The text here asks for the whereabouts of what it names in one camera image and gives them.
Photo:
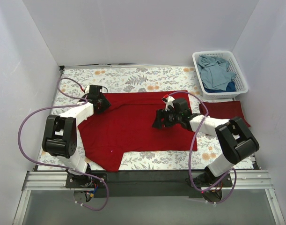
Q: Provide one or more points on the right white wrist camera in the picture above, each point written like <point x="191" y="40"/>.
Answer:
<point x="168" y="100"/>

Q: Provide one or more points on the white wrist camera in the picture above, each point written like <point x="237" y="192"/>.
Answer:
<point x="168" y="100"/>
<point x="86" y="90"/>

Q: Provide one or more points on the floral patterned table mat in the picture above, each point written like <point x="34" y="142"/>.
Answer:
<point x="144" y="79"/>

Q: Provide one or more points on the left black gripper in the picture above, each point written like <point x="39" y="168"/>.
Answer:
<point x="103" y="103"/>

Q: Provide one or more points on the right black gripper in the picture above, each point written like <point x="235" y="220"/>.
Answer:
<point x="164" y="117"/>

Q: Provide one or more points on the folded dark red t shirt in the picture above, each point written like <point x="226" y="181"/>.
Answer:
<point x="219" y="115"/>

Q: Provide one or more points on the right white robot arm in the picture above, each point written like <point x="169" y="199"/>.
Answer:
<point x="236" y="140"/>

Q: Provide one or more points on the dark blue t shirt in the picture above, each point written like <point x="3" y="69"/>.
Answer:
<point x="230" y="88"/>

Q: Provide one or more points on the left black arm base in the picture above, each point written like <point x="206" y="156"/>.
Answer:
<point x="82" y="181"/>

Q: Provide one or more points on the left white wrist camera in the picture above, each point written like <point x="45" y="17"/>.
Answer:
<point x="86" y="90"/>

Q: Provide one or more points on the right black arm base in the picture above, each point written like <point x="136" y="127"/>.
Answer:
<point x="199" y="181"/>

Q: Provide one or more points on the aluminium frame rail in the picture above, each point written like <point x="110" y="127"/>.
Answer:
<point x="58" y="180"/>

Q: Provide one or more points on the white plastic basket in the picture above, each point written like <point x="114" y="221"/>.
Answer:
<point x="241" y="86"/>

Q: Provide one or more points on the light blue t shirt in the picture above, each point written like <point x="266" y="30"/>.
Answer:
<point x="214" y="72"/>

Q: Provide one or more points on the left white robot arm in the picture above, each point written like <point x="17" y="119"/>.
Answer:
<point x="61" y="131"/>

